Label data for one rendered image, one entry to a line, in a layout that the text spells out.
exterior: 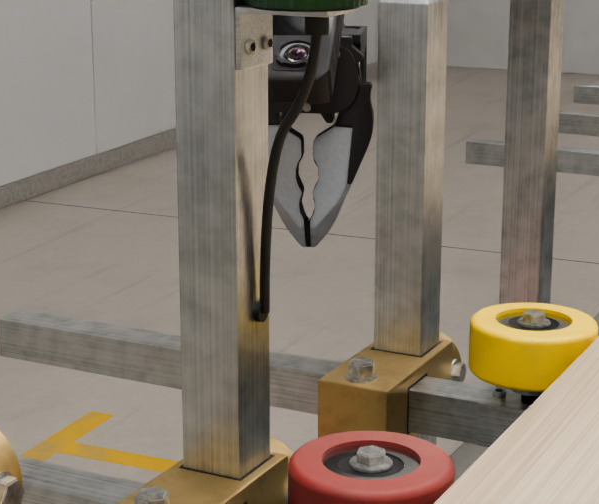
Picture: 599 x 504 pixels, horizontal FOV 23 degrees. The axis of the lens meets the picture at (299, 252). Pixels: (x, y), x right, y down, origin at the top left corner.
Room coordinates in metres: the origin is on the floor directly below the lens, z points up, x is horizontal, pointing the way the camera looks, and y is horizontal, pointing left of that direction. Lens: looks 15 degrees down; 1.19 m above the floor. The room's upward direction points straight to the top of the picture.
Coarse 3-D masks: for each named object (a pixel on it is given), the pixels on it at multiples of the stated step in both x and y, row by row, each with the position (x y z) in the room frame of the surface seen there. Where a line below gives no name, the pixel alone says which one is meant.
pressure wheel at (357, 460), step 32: (320, 448) 0.67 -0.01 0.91; (352, 448) 0.67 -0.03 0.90; (384, 448) 0.67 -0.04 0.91; (416, 448) 0.67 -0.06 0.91; (288, 480) 0.65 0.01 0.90; (320, 480) 0.63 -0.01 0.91; (352, 480) 0.63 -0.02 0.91; (384, 480) 0.63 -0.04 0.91; (416, 480) 0.63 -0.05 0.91; (448, 480) 0.63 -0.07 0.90
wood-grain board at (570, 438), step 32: (576, 384) 0.77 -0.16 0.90; (544, 416) 0.72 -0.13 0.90; (576, 416) 0.72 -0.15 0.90; (512, 448) 0.68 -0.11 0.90; (544, 448) 0.68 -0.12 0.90; (576, 448) 0.68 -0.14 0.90; (480, 480) 0.64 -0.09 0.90; (512, 480) 0.64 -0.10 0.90; (544, 480) 0.64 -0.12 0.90; (576, 480) 0.64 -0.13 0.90
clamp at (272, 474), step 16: (272, 448) 0.76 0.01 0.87; (288, 448) 0.77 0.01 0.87; (176, 464) 0.73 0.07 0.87; (272, 464) 0.73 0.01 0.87; (160, 480) 0.71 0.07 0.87; (176, 480) 0.71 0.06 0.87; (192, 480) 0.71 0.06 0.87; (208, 480) 0.71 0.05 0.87; (224, 480) 0.71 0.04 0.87; (240, 480) 0.71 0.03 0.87; (256, 480) 0.71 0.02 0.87; (272, 480) 0.73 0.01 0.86; (128, 496) 0.69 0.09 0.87; (176, 496) 0.69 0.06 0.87; (192, 496) 0.69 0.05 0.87; (208, 496) 0.69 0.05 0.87; (224, 496) 0.69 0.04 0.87; (240, 496) 0.70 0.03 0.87; (256, 496) 0.71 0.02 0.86; (272, 496) 0.73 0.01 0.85
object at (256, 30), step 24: (240, 24) 0.71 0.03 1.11; (264, 24) 0.73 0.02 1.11; (312, 24) 0.70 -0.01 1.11; (240, 48) 0.71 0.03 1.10; (264, 48) 0.73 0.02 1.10; (312, 48) 0.71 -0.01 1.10; (312, 72) 0.71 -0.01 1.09; (288, 120) 0.72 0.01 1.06; (264, 192) 0.73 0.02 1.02; (264, 216) 0.72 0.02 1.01; (264, 240) 0.73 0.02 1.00; (264, 264) 0.73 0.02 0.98; (264, 288) 0.73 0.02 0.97; (264, 312) 0.73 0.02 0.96
